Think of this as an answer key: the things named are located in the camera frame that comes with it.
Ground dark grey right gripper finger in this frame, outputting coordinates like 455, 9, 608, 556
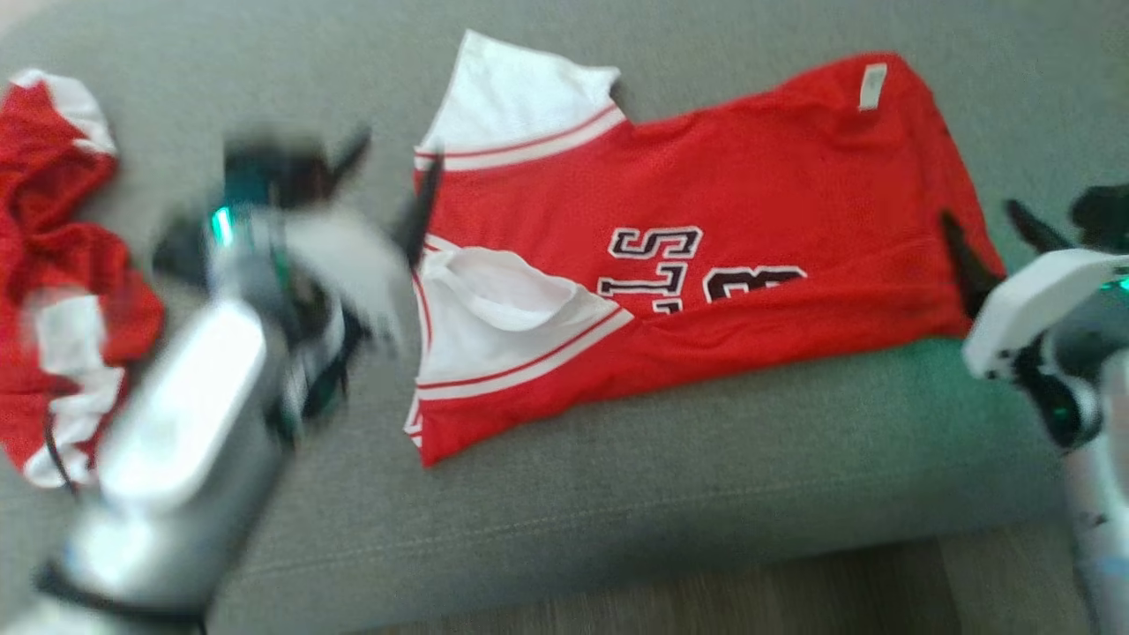
1006, 199, 1073, 254
939, 210, 1005, 320

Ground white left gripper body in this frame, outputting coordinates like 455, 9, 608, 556
152, 201, 408, 442

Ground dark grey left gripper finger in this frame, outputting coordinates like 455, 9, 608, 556
328, 126, 373, 184
393, 154, 444, 270

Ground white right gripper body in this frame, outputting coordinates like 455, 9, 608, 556
961, 249, 1129, 451

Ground red white basketball shorts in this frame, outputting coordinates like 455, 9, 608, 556
0, 69, 167, 490

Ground red white basketball jersey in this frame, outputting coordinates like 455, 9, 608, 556
404, 29, 1008, 468

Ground grey sofa seat cushion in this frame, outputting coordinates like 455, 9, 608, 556
0, 0, 1129, 635

